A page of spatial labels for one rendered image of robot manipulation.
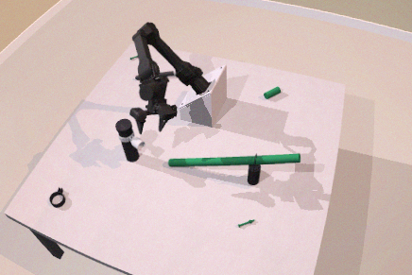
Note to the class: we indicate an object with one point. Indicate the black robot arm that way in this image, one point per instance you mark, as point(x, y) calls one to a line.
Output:
point(148, 70)

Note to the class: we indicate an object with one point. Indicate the green cylinder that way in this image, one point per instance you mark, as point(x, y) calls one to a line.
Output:
point(272, 92)
point(225, 161)

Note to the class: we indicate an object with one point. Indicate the grey metal cup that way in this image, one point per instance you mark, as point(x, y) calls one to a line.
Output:
point(139, 144)

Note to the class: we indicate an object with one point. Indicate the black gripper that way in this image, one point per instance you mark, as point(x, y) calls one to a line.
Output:
point(140, 115)

